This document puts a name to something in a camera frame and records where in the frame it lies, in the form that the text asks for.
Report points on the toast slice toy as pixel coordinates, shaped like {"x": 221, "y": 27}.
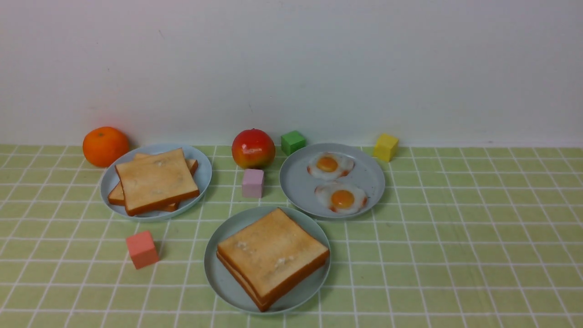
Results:
{"x": 275, "y": 253}

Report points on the green cube block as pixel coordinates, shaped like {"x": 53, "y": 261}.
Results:
{"x": 292, "y": 142}

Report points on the grey egg plate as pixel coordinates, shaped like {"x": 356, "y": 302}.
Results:
{"x": 299, "y": 186}

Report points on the red apple toy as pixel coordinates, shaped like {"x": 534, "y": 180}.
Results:
{"x": 253, "y": 149}

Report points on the pink cube block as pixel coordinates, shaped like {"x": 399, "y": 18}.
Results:
{"x": 252, "y": 183}

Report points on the fried egg toy front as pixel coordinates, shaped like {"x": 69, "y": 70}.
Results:
{"x": 341, "y": 198}

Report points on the grey bread plate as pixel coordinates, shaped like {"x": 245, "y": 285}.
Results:
{"x": 112, "y": 193}

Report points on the yellow cube block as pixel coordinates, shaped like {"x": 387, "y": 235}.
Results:
{"x": 386, "y": 147}

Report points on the light blue front plate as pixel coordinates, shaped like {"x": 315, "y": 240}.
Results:
{"x": 230, "y": 291}

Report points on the red cube block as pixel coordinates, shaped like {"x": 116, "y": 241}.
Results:
{"x": 142, "y": 249}

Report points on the green checkered tablecloth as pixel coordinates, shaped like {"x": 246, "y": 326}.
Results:
{"x": 462, "y": 237}

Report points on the orange fruit toy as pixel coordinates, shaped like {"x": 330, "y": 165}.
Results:
{"x": 103, "y": 146}

